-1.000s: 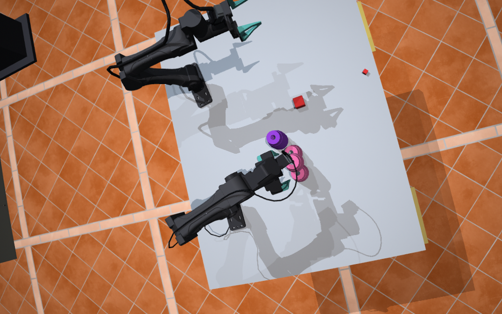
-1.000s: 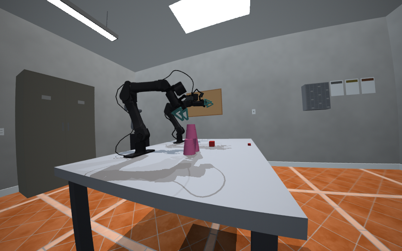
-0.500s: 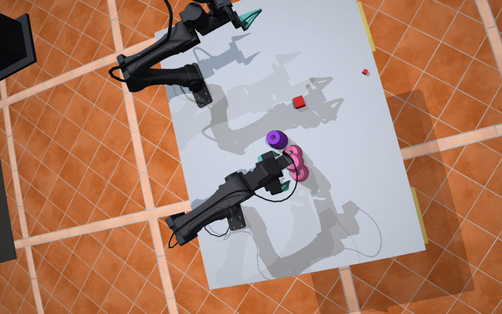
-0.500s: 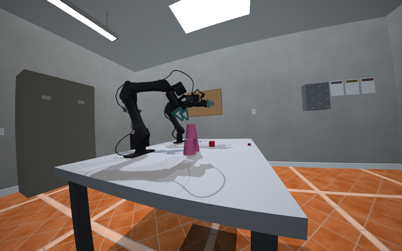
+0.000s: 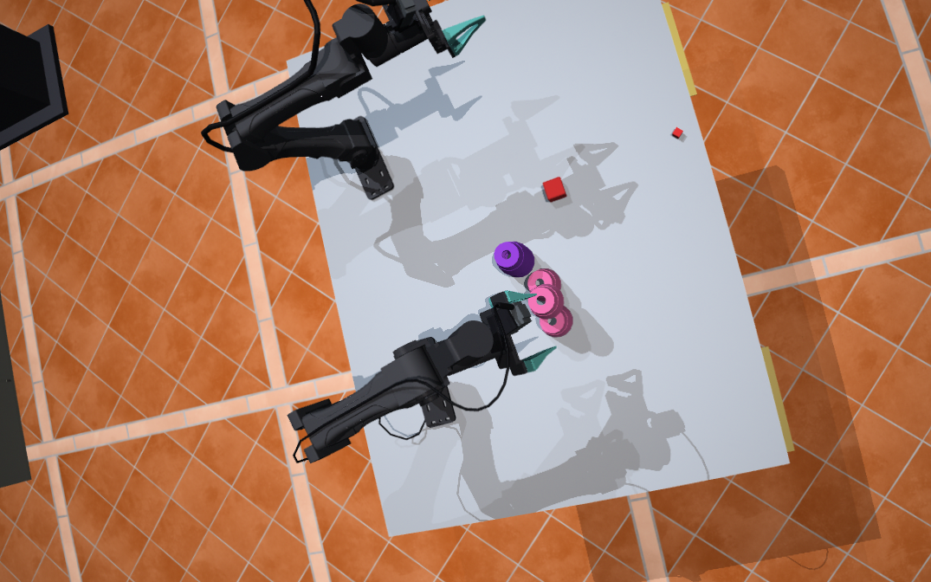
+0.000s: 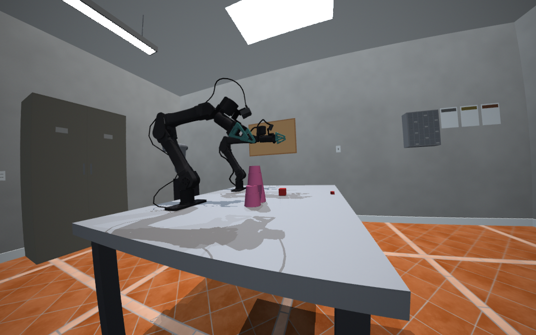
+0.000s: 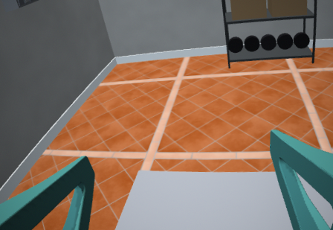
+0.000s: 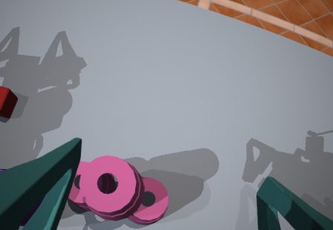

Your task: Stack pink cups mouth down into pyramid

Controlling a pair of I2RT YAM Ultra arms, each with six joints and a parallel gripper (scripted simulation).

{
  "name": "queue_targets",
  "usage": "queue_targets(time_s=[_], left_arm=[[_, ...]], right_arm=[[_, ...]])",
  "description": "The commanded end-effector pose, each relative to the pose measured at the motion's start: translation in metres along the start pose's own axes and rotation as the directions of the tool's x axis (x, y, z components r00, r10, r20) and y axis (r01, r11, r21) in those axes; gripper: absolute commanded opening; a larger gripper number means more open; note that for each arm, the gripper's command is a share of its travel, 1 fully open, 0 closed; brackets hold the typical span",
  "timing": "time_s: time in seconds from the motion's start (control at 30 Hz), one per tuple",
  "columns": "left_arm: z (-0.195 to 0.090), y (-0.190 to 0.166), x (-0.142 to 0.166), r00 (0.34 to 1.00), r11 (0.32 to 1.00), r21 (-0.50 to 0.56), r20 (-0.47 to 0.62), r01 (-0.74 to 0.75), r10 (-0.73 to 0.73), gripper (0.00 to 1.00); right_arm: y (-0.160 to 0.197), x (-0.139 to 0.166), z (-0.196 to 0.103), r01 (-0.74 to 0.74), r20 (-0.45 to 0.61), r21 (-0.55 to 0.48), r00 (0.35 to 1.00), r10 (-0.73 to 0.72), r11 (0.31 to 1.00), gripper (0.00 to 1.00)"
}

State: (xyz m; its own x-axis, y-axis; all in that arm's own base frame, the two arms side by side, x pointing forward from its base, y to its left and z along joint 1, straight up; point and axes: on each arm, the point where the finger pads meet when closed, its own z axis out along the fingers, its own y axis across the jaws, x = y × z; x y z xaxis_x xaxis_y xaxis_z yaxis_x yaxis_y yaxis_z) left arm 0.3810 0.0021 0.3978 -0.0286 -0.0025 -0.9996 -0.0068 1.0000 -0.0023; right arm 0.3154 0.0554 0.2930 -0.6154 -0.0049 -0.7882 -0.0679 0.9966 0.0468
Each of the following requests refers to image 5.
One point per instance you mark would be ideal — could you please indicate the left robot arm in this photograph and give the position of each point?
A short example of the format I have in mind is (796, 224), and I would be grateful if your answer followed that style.
(340, 65)

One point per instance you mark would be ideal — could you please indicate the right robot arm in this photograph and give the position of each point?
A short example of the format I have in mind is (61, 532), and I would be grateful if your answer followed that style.
(422, 359)

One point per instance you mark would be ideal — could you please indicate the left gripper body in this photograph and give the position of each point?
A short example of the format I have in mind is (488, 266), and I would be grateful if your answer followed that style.
(410, 36)

